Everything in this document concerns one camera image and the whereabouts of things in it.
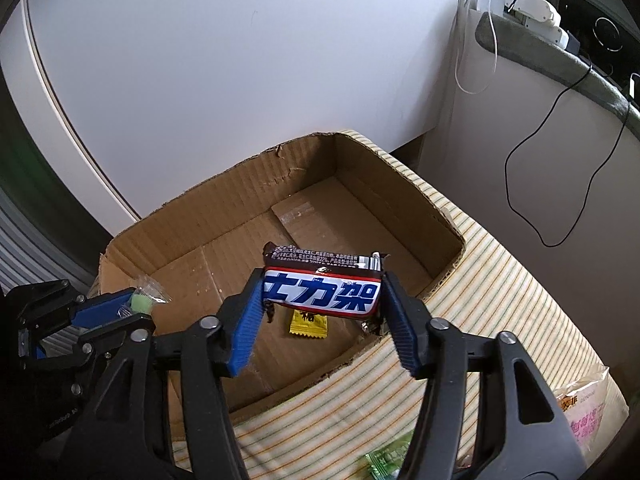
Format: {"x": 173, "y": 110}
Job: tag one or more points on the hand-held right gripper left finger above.
{"x": 247, "y": 322}

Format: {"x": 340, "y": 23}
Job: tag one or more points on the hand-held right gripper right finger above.
{"x": 400, "y": 322}

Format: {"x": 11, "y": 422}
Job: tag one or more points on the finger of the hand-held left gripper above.
{"x": 100, "y": 307}
{"x": 117, "y": 329}

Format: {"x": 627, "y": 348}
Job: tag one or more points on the green candy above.
{"x": 141, "y": 303}

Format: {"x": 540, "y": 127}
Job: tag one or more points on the brown chocolate bar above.
{"x": 320, "y": 296}

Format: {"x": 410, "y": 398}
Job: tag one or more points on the brown cardboard box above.
{"x": 350, "y": 210}

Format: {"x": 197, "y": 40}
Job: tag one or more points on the light green snack packet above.
{"x": 390, "y": 460}

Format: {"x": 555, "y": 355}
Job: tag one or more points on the sliced bread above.
{"x": 590, "y": 420}

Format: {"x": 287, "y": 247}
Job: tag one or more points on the yellow candy packet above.
{"x": 307, "y": 325}

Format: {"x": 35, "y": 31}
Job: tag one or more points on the grey ribbed panel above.
{"x": 30, "y": 260}

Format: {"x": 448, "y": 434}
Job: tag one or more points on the striped yellow cloth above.
{"x": 500, "y": 285}

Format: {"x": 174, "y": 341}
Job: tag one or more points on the white wardrobe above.
{"x": 225, "y": 60}

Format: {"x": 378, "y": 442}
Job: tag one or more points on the grey windowsill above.
{"x": 525, "y": 52}

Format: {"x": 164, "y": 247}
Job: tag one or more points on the white power adapter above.
{"x": 482, "y": 2}

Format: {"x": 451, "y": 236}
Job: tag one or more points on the small white plug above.
{"x": 635, "y": 85}

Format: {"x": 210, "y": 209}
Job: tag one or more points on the white device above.
{"x": 535, "y": 12}

